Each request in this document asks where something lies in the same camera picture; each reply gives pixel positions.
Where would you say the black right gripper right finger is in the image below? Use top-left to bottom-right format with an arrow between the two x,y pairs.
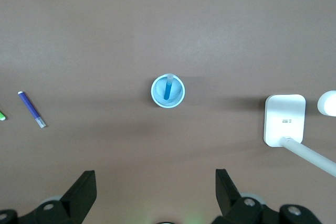
212,168 -> 322,224

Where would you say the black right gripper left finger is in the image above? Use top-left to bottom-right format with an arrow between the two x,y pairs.
0,169 -> 97,224

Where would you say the blue marker pen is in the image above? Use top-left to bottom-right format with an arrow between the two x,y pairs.
164,73 -> 175,100

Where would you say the purple marker pen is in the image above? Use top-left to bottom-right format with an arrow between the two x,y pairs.
17,91 -> 46,129

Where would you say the light blue plastic cup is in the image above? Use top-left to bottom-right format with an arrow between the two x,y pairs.
150,73 -> 186,109

